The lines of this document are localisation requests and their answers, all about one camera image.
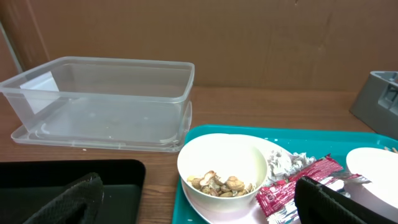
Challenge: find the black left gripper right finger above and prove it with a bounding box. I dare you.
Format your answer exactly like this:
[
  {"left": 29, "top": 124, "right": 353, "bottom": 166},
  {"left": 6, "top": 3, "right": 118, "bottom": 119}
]
[{"left": 294, "top": 176, "right": 397, "bottom": 224}]

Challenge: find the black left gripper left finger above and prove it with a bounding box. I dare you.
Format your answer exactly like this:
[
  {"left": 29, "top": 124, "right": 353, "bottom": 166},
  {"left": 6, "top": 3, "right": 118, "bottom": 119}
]
[{"left": 24, "top": 172, "right": 104, "bottom": 224}]

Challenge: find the red snack wrapper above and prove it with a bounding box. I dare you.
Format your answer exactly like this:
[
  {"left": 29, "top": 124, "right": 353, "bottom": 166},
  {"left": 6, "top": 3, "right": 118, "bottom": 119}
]
[{"left": 256, "top": 154, "right": 370, "bottom": 224}]

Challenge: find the foil wrapper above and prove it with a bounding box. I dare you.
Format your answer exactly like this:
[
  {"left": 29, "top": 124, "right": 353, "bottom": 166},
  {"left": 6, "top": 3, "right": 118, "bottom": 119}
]
[{"left": 265, "top": 150, "right": 316, "bottom": 185}]

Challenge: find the small white plate bowl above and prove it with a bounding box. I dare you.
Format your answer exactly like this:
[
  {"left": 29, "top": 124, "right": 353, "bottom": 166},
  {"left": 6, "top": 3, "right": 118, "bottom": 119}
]
[{"left": 345, "top": 147, "right": 397, "bottom": 222}]

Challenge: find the cream bowl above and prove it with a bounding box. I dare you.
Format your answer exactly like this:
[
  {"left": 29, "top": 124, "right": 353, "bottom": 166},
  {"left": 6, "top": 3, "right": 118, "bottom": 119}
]
[{"left": 177, "top": 133, "right": 269, "bottom": 213}]

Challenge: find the peanut shells pile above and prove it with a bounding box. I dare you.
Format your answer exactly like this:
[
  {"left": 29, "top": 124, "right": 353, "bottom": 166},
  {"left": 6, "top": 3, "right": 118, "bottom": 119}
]
[{"left": 186, "top": 170, "right": 256, "bottom": 198}]

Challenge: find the black food waste tray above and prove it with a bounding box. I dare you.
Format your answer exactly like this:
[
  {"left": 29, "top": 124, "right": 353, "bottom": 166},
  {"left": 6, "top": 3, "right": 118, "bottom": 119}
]
[{"left": 1, "top": 159, "right": 146, "bottom": 223}]

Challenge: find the clear plastic waste bin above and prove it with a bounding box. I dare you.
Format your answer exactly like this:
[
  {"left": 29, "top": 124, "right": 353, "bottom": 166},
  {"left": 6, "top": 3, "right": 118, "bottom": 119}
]
[{"left": 1, "top": 57, "right": 195, "bottom": 152}]

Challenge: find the grey dishwasher rack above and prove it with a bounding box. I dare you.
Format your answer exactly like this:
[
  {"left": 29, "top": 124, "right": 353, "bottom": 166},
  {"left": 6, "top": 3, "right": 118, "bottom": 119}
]
[{"left": 349, "top": 71, "right": 397, "bottom": 139}]

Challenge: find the large white plate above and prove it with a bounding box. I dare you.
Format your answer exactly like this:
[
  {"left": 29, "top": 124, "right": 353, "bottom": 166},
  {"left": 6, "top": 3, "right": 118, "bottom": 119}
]
[{"left": 214, "top": 136, "right": 291, "bottom": 216}]

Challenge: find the teal serving tray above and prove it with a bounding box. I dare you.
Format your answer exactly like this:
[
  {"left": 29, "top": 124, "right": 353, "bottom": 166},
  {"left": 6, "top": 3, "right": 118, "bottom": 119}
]
[{"left": 172, "top": 124, "right": 397, "bottom": 224}]

